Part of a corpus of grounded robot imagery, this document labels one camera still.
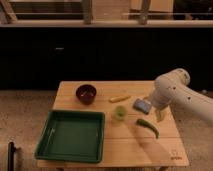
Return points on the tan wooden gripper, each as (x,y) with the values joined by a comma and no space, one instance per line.
(160,115)

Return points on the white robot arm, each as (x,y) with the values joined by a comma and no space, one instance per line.
(173,87)

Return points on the dark purple bowl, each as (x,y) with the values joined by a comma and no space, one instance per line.
(86,94)

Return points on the blue sponge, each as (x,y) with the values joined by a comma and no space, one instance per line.
(142,106)

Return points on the small green cup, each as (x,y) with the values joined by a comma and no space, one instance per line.
(120,113)

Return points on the green plastic tray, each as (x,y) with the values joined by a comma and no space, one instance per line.
(73,136)

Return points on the black post at floor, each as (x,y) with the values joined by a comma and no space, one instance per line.
(11,152)

